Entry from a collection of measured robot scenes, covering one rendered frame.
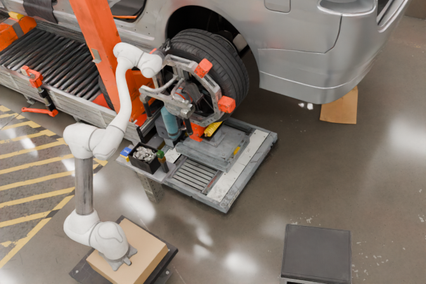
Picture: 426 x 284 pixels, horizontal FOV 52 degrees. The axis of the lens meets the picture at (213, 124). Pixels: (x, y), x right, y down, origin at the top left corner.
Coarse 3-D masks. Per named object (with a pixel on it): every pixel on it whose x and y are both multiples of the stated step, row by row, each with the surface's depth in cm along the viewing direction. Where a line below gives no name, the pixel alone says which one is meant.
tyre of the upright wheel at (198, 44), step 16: (192, 32) 287; (208, 32) 284; (176, 48) 279; (192, 48) 274; (208, 48) 277; (224, 48) 281; (224, 64) 276; (240, 64) 285; (224, 80) 275; (240, 80) 286; (240, 96) 293; (224, 112) 297
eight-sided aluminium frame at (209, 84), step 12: (168, 60) 278; (180, 60) 278; (192, 72) 272; (156, 84) 305; (204, 84) 275; (216, 84) 276; (216, 96) 276; (216, 108) 284; (192, 120) 311; (204, 120) 303
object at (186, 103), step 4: (180, 68) 277; (180, 72) 279; (184, 76) 280; (180, 80) 280; (184, 80) 281; (176, 84) 277; (180, 84) 278; (176, 88) 276; (172, 92) 273; (172, 96) 270; (176, 96) 269; (176, 100) 268; (180, 100) 267; (184, 100) 266; (184, 104) 266; (188, 104) 267
